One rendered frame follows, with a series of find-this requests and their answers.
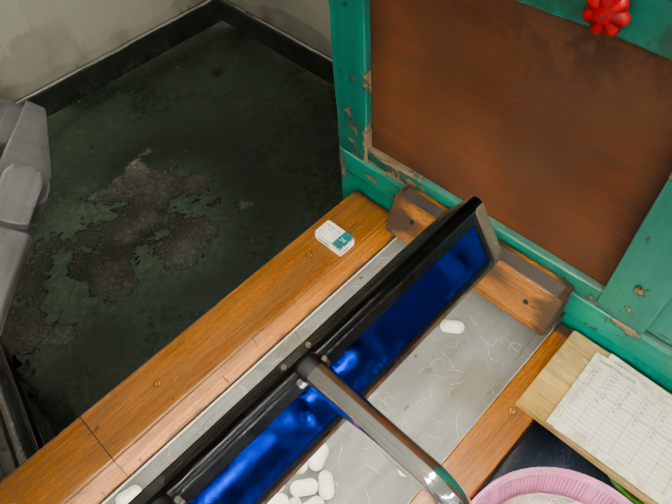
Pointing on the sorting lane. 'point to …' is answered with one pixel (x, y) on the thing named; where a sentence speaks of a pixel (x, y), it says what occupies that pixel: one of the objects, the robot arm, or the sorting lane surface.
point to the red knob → (607, 16)
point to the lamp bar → (369, 302)
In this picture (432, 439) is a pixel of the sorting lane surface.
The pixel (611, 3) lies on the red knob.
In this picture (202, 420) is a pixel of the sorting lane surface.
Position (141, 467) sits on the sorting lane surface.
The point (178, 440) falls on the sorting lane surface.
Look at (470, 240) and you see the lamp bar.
